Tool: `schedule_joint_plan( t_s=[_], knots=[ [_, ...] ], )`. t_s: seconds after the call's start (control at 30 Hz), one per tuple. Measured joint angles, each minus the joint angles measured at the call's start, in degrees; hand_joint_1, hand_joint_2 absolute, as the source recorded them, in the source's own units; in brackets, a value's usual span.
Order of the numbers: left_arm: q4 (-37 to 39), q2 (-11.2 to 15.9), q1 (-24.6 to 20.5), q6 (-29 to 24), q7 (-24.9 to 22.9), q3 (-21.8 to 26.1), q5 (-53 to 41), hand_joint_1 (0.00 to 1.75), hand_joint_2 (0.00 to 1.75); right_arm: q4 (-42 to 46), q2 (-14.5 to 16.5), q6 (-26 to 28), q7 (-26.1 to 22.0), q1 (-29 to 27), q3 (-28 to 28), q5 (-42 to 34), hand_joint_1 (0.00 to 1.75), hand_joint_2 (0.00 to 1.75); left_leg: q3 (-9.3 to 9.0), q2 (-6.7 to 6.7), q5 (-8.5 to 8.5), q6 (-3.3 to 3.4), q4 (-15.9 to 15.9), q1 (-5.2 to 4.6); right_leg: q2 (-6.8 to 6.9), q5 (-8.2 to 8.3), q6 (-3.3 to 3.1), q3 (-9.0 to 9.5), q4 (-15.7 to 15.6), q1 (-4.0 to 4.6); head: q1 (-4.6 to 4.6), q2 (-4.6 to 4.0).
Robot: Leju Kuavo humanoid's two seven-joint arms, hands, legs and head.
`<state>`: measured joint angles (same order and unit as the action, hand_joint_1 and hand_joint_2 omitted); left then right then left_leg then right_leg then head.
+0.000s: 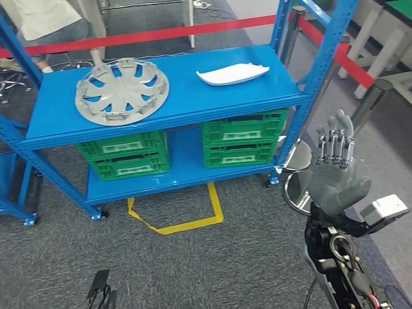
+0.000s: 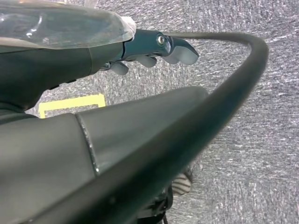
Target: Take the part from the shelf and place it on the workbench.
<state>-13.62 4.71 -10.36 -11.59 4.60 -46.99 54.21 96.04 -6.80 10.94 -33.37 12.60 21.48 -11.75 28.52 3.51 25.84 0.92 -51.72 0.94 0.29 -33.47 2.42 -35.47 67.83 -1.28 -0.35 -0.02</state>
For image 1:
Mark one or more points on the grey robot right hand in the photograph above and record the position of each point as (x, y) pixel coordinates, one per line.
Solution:
(334, 187)

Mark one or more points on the white plastic car part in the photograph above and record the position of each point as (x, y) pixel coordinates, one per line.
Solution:
(232, 74)

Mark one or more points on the short red barrier belt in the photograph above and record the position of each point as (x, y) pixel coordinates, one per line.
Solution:
(354, 68)

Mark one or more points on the white desk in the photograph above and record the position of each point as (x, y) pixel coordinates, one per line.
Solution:
(189, 25)

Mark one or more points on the white power strip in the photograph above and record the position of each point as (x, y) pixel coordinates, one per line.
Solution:
(201, 4)

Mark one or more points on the long red barrier belt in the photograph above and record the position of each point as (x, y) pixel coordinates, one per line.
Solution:
(145, 36)

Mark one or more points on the grey wheel hubcap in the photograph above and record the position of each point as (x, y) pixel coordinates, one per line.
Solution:
(122, 91)

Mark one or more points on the person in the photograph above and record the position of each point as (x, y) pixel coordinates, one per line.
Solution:
(41, 17)

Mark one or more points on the black seat office chair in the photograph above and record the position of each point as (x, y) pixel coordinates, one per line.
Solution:
(13, 83)

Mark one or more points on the white workbench frame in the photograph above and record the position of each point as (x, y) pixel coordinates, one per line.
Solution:
(379, 55)

